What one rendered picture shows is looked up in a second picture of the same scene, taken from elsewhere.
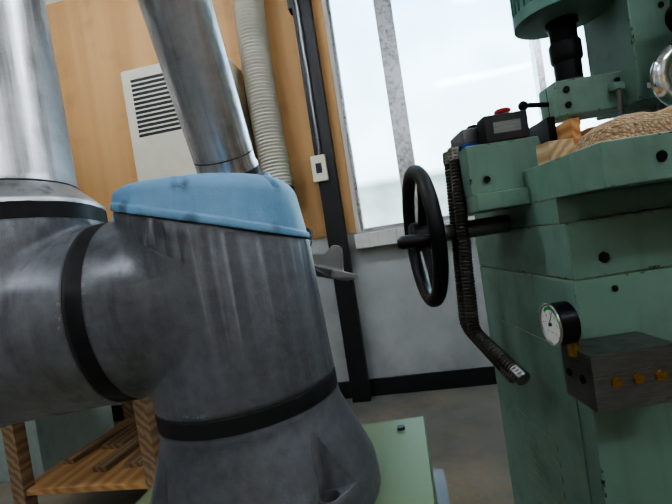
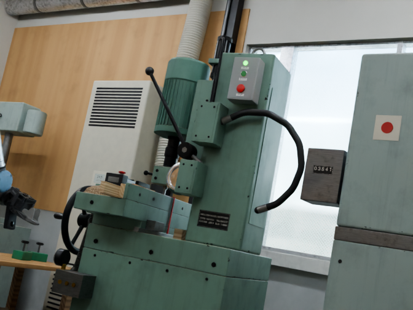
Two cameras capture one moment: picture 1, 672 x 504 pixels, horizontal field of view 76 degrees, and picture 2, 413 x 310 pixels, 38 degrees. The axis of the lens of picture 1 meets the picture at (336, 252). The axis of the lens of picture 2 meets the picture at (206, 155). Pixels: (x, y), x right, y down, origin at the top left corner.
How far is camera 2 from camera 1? 202 cm
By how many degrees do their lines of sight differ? 28
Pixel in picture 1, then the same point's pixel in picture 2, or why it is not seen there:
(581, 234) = (91, 229)
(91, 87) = (88, 81)
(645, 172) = (85, 206)
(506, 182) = not seen: hidden behind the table
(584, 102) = (163, 179)
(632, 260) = (104, 246)
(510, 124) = (114, 179)
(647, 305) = (103, 267)
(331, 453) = not seen: outside the picture
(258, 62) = not seen: hidden behind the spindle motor
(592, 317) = (83, 264)
